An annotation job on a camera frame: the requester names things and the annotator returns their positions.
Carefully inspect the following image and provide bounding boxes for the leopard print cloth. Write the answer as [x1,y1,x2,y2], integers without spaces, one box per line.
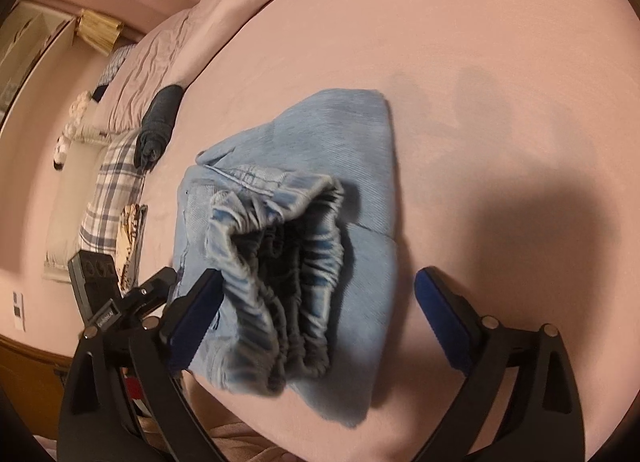
[115,203,149,293]

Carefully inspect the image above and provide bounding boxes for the plaid checked cloth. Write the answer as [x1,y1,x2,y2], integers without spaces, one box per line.
[79,129,147,263]

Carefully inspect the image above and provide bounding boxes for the tan straw bundle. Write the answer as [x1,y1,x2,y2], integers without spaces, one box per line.
[74,8,126,55]

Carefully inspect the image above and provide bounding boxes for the white lace-trimmed cloth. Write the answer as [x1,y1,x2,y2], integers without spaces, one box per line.
[42,124,112,283]

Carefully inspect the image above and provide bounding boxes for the pink duvet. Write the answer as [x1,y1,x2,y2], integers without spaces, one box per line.
[107,0,362,135]

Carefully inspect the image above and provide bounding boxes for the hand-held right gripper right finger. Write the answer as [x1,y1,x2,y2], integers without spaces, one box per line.
[414,266,586,462]

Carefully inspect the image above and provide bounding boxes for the pink bed sheet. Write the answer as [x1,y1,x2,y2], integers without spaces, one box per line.
[107,0,637,462]

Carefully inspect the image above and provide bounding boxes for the dark striped cloth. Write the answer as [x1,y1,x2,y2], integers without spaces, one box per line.
[91,44,139,102]

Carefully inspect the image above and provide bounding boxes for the light blue denim pants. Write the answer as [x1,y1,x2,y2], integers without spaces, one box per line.
[172,88,402,429]

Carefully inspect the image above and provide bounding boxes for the white plush toy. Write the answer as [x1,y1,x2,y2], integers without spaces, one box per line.
[52,90,97,171]

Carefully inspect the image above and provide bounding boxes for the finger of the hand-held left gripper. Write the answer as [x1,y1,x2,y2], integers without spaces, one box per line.
[120,266,179,325]

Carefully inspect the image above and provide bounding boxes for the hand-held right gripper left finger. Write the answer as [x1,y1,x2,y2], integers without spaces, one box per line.
[57,267,226,462]

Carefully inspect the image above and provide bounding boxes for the dark rolled cloth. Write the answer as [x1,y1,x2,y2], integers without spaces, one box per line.
[132,84,185,173]

